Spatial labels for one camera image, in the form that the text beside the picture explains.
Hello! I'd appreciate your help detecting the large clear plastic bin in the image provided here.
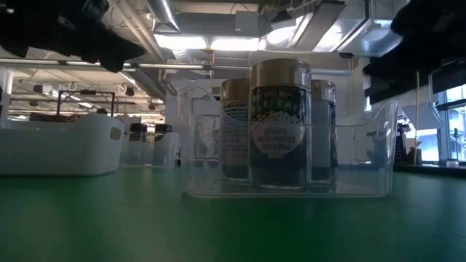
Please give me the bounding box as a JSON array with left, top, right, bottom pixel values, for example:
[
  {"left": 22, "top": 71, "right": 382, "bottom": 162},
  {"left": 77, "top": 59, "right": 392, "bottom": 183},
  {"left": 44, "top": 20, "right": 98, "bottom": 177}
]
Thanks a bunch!
[{"left": 177, "top": 86, "right": 400, "bottom": 199}]

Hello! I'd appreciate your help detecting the ceiling light panel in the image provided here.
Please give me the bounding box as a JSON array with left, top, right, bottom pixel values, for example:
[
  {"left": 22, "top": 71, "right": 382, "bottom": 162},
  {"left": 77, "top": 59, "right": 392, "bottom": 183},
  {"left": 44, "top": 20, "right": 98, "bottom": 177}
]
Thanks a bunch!
[{"left": 154, "top": 33, "right": 264, "bottom": 52}]

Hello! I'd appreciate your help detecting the small clear plastic bin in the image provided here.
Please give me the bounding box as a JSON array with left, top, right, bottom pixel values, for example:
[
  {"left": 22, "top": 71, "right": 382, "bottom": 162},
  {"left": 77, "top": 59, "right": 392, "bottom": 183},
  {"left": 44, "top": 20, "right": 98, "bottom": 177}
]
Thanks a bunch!
[{"left": 119, "top": 130, "right": 181, "bottom": 170}]

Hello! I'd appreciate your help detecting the round silver ceiling duct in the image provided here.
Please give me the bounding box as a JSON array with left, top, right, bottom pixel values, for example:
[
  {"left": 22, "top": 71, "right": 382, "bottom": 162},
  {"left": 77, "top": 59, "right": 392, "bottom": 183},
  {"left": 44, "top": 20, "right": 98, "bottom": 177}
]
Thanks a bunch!
[{"left": 145, "top": 0, "right": 182, "bottom": 33}]

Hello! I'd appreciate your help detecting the green table mat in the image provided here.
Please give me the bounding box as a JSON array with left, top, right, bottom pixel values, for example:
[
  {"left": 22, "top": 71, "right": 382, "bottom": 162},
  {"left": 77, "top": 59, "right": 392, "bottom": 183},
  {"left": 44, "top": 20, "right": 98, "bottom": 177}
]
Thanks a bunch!
[{"left": 0, "top": 165, "right": 466, "bottom": 262}]

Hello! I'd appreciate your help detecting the white plastic bin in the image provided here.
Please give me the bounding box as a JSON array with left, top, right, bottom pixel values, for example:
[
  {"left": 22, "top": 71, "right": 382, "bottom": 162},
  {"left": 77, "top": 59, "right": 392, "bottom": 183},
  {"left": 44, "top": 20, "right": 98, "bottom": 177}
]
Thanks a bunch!
[{"left": 0, "top": 112, "right": 127, "bottom": 178}]

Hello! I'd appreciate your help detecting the rectangular silver ceiling duct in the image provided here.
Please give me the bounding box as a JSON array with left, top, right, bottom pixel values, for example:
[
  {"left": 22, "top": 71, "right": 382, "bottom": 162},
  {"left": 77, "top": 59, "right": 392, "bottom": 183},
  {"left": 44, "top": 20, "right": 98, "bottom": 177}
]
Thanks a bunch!
[{"left": 261, "top": 0, "right": 403, "bottom": 58}]

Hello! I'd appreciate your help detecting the black table frame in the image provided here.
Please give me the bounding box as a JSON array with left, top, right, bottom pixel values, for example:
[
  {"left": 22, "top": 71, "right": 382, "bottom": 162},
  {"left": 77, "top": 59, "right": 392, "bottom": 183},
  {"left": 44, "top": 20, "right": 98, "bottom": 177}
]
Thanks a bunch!
[{"left": 395, "top": 163, "right": 466, "bottom": 179}]

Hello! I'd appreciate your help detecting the black mesh background object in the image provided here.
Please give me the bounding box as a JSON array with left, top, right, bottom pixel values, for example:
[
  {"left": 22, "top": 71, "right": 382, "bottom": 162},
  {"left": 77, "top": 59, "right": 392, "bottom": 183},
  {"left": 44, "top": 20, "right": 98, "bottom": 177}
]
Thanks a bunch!
[{"left": 395, "top": 123, "right": 409, "bottom": 164}]

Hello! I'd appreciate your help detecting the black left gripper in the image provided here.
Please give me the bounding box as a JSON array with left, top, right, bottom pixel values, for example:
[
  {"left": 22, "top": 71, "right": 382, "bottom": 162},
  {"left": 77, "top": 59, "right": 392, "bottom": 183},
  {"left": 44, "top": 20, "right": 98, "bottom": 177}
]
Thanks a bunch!
[{"left": 61, "top": 17, "right": 146, "bottom": 73}]

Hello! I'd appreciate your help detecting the small multicoloured box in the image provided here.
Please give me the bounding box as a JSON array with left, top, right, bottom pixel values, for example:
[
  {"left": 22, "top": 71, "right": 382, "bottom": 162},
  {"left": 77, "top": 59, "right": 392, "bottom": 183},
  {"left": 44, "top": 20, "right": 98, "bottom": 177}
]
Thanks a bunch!
[{"left": 154, "top": 123, "right": 173, "bottom": 143}]

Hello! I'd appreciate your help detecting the grey ceiling box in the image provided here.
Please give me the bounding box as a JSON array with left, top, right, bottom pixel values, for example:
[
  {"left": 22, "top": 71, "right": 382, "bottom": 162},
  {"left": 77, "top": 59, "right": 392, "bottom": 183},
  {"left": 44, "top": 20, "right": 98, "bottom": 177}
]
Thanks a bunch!
[{"left": 234, "top": 10, "right": 260, "bottom": 33}]

